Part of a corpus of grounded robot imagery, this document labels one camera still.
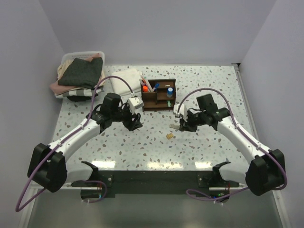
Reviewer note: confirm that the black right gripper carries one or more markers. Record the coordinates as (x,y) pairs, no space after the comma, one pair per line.
(186,126)

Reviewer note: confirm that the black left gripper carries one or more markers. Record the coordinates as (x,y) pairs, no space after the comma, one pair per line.
(130,125)

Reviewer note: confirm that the small gold eraser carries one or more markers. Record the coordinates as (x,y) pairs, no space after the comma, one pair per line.
(169,135)

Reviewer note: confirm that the beige eraser block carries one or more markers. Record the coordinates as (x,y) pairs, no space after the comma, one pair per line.
(174,126)

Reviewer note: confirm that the brown wooden desk organizer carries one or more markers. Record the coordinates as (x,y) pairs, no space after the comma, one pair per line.
(157,101)

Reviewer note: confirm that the orange black highlighter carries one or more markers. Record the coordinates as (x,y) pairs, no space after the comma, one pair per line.
(145,88)

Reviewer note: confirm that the blue cap white marker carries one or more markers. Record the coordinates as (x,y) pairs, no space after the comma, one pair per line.
(155,87)

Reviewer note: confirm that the blue grey pencil sharpener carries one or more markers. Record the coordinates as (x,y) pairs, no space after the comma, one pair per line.
(170,91)

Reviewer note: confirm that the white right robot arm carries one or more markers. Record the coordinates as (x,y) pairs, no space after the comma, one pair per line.
(265,169)

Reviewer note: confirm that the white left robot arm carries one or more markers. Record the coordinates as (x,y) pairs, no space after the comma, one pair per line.
(48,166)

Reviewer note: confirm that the striped folded cloth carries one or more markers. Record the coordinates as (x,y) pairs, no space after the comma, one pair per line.
(79,92)

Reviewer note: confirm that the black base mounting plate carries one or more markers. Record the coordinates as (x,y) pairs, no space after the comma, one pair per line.
(159,182)

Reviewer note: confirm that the dark green folded cloth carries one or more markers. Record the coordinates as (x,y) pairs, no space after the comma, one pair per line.
(82,73)

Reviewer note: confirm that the pink folded cloth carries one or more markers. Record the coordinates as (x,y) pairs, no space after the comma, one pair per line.
(57,89)

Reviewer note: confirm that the cream folded cloth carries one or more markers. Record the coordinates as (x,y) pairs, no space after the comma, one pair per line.
(63,67)

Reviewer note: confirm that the white plastic laundry basket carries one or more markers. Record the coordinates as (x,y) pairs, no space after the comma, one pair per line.
(82,55)

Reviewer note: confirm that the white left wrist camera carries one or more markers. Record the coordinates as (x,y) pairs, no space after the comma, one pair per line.
(135,103)

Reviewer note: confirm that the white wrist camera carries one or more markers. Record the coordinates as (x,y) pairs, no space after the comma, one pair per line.
(180,111)
(135,103)

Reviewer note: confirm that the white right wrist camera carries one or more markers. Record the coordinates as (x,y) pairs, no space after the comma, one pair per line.
(180,111)

